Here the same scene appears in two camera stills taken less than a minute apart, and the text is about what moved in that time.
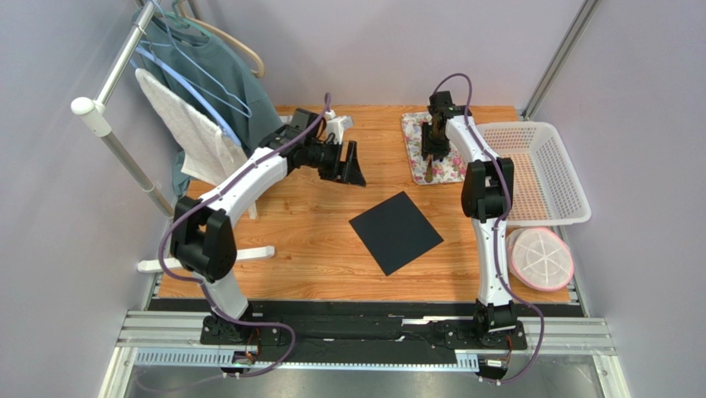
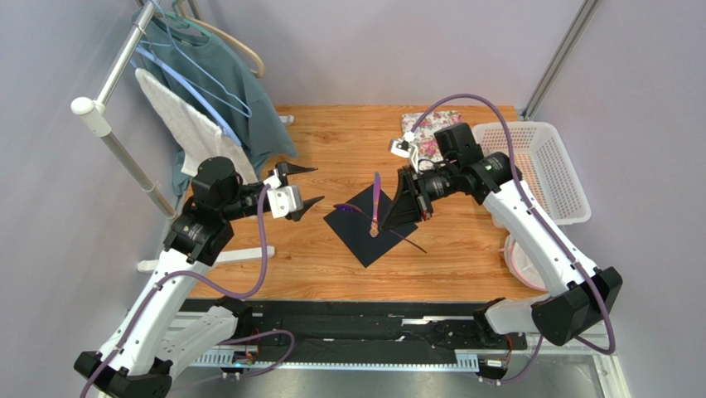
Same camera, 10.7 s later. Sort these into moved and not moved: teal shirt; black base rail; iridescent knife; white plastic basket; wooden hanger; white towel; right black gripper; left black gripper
Moved: right black gripper; left black gripper; iridescent knife
Not moved: white plastic basket; teal shirt; white towel; wooden hanger; black base rail
